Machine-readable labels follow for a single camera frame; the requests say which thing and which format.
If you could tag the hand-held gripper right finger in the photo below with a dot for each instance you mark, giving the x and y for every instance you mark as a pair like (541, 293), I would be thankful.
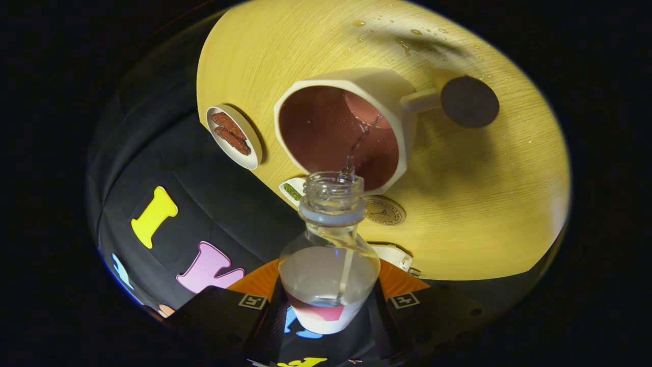
(382, 326)

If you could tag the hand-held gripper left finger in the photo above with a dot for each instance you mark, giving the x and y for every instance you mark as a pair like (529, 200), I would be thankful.
(270, 326)

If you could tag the clear plastic juice bottle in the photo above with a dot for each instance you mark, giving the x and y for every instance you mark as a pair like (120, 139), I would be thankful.
(328, 275)

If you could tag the round brown coaster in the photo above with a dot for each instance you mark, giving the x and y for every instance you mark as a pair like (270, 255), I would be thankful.
(389, 211)

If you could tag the white toaster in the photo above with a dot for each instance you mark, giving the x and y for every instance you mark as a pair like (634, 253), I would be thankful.
(391, 255)

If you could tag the white divided bean dish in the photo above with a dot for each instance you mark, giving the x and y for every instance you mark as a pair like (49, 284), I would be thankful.
(291, 191)

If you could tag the wooden table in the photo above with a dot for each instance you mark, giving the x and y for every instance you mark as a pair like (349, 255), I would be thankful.
(484, 204)

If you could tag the white oval plate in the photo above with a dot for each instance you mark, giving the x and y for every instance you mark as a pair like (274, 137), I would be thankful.
(252, 153)

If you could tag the brown meat piece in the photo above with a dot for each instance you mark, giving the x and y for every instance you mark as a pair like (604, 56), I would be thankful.
(228, 125)
(233, 141)

